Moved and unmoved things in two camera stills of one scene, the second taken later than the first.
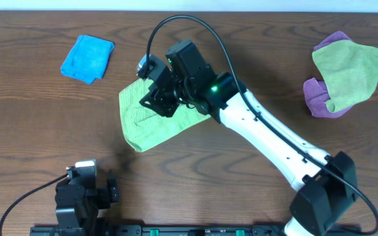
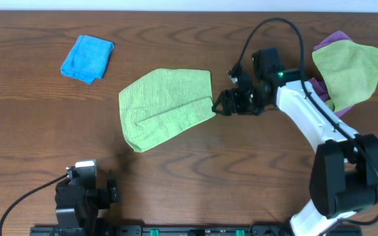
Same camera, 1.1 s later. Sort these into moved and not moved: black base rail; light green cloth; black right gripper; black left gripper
Moved: black right gripper
Not moved: light green cloth; black left gripper; black base rail
